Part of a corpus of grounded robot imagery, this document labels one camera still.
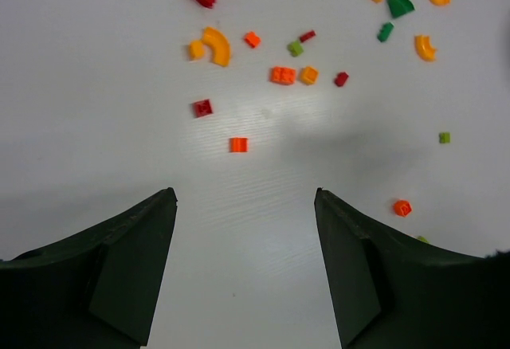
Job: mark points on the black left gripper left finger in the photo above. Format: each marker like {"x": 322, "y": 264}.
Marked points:
{"x": 95, "y": 289}

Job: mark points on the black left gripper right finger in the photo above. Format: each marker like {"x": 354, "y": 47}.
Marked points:
{"x": 390, "y": 290}

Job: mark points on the orange lego middle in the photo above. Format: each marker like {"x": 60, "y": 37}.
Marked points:
{"x": 402, "y": 208}

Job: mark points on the lime green lego middle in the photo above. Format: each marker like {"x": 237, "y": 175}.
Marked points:
{"x": 444, "y": 137}

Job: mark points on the orange small lego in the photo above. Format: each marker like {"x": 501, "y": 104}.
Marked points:
{"x": 238, "y": 145}

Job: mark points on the dark red square lego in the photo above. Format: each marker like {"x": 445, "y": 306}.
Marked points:
{"x": 202, "y": 108}

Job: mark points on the yellow-orange lego centre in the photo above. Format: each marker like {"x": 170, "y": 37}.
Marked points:
{"x": 309, "y": 75}

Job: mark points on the orange two-by-two lego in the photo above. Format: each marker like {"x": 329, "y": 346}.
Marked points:
{"x": 283, "y": 75}

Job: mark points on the dark green sloped lego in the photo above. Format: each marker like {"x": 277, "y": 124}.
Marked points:
{"x": 399, "y": 8}

